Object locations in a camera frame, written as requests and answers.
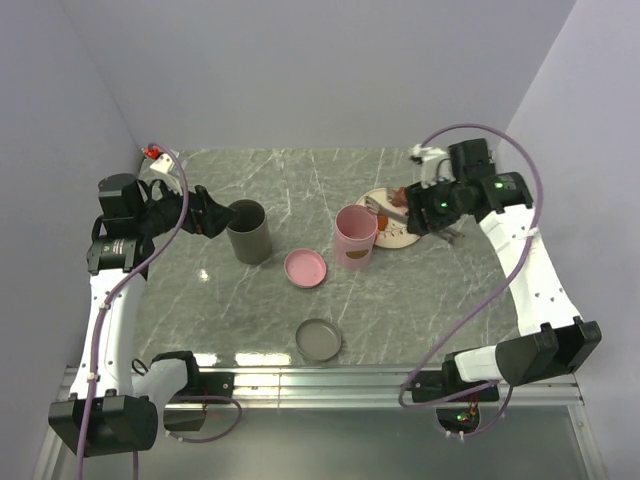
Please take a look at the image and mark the grey cylindrical container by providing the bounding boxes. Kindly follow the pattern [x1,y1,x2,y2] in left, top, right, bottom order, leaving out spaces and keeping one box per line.
[226,199,272,265]

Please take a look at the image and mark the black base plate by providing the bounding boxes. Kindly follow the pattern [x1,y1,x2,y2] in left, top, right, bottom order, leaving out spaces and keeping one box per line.
[195,371,235,398]
[409,370,500,403]

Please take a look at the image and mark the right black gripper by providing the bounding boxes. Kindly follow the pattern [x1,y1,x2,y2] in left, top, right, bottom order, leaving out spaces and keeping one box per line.
[404,173,472,236]

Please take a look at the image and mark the pink lid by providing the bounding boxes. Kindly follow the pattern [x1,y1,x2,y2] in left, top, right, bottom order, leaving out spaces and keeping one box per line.
[284,248,327,289]

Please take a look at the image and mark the orange sausage near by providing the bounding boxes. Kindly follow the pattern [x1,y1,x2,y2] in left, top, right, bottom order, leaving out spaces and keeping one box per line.
[377,215,389,232]

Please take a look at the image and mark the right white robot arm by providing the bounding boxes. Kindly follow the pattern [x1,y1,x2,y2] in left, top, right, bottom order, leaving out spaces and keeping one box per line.
[406,138,602,400]

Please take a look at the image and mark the metal food tongs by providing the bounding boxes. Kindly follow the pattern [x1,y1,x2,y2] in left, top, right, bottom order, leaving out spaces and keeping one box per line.
[362,195,466,247]

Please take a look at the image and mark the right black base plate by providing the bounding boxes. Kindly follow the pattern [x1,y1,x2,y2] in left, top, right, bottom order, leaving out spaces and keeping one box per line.
[409,370,500,403]

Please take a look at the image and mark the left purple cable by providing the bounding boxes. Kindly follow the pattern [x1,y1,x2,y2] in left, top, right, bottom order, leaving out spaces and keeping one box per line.
[73,142,244,480]

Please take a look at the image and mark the grey lid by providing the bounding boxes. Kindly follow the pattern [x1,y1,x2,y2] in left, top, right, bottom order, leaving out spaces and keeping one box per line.
[295,318,342,362]

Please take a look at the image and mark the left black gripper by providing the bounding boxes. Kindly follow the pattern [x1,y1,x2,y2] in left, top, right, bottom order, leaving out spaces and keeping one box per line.
[136,173,238,238]

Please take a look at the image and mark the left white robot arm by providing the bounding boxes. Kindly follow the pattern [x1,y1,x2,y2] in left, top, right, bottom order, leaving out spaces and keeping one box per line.
[48,174,237,459]

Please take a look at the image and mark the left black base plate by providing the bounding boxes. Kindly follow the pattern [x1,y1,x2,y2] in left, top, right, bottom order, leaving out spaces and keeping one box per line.
[195,371,235,398]

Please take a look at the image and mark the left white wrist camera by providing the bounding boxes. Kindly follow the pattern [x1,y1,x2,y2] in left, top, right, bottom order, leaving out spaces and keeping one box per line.
[143,145,186,194]

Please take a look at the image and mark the brown sausage far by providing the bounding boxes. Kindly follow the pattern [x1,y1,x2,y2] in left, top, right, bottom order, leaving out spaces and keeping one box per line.
[390,187,408,208]

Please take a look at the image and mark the aluminium mounting rail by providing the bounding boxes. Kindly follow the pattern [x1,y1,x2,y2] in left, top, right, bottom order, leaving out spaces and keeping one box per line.
[54,364,585,412]

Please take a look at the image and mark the pink cream plate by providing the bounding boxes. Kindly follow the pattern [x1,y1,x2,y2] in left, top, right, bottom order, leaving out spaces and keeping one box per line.
[357,187,420,249]

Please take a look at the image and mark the pink cylindrical container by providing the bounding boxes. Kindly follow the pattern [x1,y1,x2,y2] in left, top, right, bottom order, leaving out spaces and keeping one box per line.
[334,205,378,271]

